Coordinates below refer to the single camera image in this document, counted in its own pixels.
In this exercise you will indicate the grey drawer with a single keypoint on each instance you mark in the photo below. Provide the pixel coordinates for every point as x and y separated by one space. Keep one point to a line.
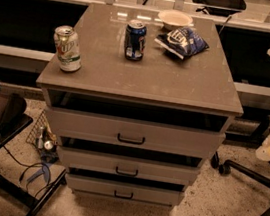
129 167
133 133
123 190

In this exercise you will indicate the grey drawer cabinet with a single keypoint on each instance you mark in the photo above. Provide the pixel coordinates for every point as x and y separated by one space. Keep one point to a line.
196 93

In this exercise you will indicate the blue soda can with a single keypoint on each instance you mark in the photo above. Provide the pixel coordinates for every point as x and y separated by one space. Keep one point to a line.
135 40

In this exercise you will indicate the blue chip bag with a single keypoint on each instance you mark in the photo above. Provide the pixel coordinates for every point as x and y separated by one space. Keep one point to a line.
182 42

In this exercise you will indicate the green white soda can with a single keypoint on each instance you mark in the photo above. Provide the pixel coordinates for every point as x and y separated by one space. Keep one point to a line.
67 48

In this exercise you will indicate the white bowl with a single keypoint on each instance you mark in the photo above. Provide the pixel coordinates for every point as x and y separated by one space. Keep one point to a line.
173 19

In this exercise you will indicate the blue tape piece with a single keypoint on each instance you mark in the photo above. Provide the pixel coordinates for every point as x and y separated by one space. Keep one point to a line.
42 170

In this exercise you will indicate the black bag on shelf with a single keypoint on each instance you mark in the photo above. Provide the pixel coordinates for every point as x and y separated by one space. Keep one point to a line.
221 7

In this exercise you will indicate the wire basket with items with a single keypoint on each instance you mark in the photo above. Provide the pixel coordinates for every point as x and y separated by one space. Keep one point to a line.
43 140

